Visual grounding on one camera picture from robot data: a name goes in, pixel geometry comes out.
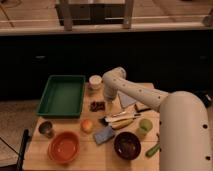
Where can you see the red bowl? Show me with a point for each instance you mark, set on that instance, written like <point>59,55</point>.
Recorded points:
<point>64,147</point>

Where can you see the wooden shelf frame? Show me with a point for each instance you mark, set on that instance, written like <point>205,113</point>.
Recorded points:
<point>94,12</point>

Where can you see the dark purple grape bunch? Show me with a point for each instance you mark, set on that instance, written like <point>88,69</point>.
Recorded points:
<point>97,106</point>

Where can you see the small metal cup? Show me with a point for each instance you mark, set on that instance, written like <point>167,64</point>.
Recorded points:
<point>46,129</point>

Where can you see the black stand post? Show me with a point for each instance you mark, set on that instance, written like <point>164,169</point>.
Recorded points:
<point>24,141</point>

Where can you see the dark purple bowl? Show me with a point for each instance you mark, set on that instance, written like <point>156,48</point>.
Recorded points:
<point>127,145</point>

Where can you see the green cucumber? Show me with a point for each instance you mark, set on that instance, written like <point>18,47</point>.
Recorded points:
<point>153,150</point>

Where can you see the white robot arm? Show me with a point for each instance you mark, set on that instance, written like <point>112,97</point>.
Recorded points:
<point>185,141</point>

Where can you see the light blue folded cloth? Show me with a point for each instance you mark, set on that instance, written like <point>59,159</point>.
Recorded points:
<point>125,100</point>

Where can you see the green plastic tray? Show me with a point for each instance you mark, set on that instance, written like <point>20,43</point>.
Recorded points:
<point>62,97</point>

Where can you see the yellow banana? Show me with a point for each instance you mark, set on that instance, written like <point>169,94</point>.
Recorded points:
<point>121,124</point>

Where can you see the blue sponge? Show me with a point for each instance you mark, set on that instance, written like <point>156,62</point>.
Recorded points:
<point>104,135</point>

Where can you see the orange peach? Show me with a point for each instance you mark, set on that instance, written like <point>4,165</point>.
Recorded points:
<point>86,126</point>

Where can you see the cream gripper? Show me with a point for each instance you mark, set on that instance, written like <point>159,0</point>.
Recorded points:
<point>109,106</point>

